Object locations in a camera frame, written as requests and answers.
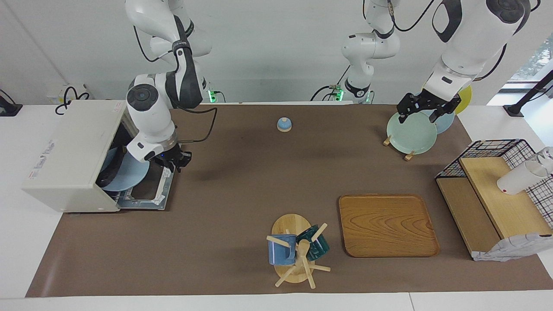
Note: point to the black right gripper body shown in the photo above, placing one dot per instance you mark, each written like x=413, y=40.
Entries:
x=168, y=156

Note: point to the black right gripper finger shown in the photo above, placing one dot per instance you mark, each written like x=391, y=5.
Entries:
x=177, y=167
x=186, y=157

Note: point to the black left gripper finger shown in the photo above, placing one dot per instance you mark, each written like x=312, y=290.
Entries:
x=443, y=113
x=408, y=104

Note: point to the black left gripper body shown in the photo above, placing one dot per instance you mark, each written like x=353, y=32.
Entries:
x=430, y=100

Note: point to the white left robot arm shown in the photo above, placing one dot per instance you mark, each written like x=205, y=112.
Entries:
x=471, y=39

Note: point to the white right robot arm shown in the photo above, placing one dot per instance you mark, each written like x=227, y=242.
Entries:
x=149, y=112

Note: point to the cream toaster oven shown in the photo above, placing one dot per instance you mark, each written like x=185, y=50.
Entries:
x=69, y=160

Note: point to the light blue racked plate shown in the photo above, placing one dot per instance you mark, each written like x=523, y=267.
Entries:
x=445, y=123

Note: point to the yellow plate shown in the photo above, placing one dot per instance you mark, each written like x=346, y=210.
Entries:
x=465, y=99

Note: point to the pale green plate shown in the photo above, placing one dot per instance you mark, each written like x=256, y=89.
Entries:
x=410, y=134

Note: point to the wooden plate rack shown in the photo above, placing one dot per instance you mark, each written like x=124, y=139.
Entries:
x=408, y=157

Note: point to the brown table mat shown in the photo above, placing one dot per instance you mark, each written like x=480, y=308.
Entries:
x=259, y=181

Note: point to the white cup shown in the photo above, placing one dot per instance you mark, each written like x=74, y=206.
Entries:
x=516, y=181

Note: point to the small blue call bell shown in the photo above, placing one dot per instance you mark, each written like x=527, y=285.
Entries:
x=284, y=125

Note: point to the clear glass cup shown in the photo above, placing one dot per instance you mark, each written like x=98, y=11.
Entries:
x=546, y=157

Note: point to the light wooden shelf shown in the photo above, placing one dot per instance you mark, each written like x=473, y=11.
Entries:
x=505, y=207

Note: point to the wooden mug tree stand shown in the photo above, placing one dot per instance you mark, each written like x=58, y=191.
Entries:
x=290, y=224

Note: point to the brown wooden tray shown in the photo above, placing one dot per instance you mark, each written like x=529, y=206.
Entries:
x=386, y=226

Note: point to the blue mug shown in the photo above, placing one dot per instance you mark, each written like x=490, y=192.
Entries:
x=280, y=252

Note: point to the grey patterned cloth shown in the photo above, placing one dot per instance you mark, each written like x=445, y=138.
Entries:
x=510, y=248

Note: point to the dark green mug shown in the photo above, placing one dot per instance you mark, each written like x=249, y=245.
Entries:
x=317, y=248

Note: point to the black table clamp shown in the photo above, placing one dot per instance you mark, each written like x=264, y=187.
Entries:
x=9, y=109

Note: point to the black stand bracket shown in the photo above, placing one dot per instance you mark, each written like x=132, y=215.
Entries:
x=525, y=100

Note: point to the white wall socket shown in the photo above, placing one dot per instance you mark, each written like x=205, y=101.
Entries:
x=80, y=88

